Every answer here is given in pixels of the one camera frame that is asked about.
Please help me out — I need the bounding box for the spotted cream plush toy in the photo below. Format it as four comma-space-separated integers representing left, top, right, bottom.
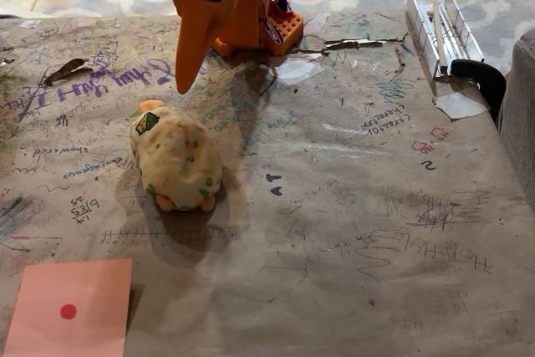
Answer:
128, 99, 224, 212

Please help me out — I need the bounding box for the orange robot arm with base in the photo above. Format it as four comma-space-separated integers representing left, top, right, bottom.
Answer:
211, 0, 304, 57

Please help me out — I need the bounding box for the clear tape patch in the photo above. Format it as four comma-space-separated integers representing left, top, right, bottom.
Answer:
431, 88, 491, 120
275, 58, 324, 84

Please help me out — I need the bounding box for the dried brown leaf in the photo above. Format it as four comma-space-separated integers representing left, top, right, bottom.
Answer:
41, 58, 95, 87

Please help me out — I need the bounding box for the torn brown paper strip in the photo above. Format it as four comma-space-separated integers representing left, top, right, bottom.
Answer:
324, 36, 405, 52

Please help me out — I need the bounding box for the scribbled brown paper table cover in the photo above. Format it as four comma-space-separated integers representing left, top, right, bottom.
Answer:
0, 9, 535, 357

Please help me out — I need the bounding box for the pink paper sheet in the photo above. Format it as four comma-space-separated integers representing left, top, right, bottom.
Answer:
2, 258, 134, 357

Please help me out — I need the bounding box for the grey upholstered sofa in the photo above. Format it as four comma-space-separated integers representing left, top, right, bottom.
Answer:
497, 28, 535, 207

